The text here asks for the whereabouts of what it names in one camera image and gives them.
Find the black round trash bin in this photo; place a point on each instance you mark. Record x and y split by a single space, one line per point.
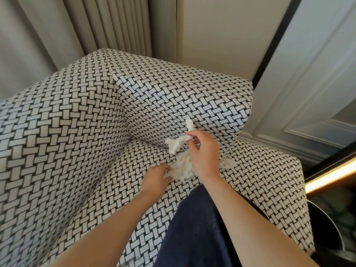
325 228

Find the pile of white paper scraps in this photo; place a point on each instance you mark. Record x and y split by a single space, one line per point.
183 166

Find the black white woven-pattern sofa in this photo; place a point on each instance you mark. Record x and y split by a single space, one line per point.
69 122

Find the person's right forearm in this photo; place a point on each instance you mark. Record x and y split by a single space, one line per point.
256 228

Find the person's right hand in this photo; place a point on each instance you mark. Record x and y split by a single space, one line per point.
204 158

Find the lit yellow light strip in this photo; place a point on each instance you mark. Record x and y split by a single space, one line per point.
331 175

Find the person's left hand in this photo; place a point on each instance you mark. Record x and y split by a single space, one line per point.
153 182

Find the pleated beige curtain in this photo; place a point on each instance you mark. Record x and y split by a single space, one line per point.
105 22

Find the person's left forearm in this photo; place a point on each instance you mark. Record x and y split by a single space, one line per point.
103 233

